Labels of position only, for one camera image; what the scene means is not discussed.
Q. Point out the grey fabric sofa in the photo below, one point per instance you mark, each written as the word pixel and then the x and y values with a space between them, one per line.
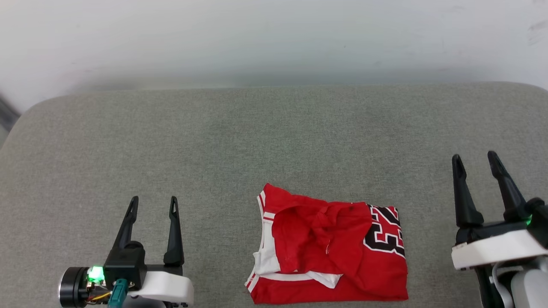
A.
pixel 214 149

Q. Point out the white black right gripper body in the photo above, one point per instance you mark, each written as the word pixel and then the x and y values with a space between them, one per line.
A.
pixel 496 248

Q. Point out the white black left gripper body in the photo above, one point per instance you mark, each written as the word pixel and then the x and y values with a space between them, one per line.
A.
pixel 167 286

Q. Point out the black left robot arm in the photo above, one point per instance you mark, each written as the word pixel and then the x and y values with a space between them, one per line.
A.
pixel 72 286

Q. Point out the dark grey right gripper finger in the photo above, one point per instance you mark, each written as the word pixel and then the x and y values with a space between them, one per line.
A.
pixel 464 205
pixel 511 196

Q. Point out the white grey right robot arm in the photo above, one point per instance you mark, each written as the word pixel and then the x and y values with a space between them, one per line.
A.
pixel 531 286

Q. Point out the red basketball jersey garment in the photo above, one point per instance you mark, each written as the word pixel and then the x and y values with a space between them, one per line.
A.
pixel 308 231

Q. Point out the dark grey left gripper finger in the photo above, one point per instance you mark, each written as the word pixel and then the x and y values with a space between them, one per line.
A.
pixel 127 226
pixel 174 239

